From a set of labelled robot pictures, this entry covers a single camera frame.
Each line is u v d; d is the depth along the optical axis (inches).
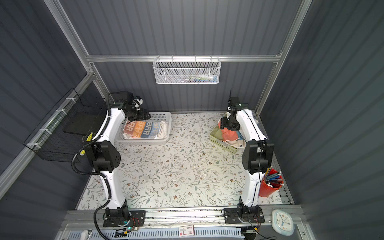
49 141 25.3
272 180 29.6
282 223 27.7
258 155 20.7
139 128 41.4
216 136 39.4
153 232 27.8
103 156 21.3
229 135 39.0
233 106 26.4
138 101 33.0
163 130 40.8
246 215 26.8
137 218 28.6
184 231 27.3
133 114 31.1
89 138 28.0
